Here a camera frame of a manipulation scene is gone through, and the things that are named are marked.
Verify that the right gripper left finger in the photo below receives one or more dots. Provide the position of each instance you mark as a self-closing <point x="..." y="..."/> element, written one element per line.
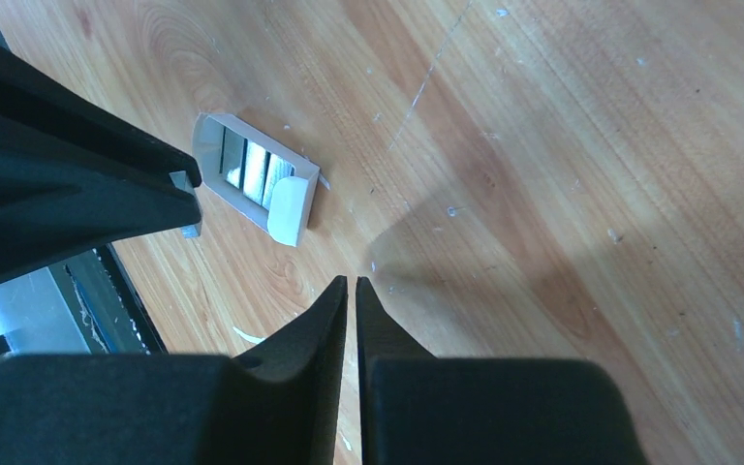
<point x="274" y="404"/>

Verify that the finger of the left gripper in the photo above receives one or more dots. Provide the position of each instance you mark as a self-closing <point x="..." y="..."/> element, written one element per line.
<point x="33" y="99"/>
<point x="50" y="211"/>

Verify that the staple strip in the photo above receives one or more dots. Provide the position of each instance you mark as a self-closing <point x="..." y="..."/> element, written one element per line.
<point x="191" y="213"/>

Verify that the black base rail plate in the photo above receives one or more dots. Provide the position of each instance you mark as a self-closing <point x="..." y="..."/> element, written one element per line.
<point x="107" y="310"/>

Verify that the white paper scrap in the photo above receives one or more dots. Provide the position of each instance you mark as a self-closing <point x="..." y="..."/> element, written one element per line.
<point x="251" y="339"/>

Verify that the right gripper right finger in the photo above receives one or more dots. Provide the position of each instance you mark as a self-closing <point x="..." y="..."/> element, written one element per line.
<point x="417" y="408"/>

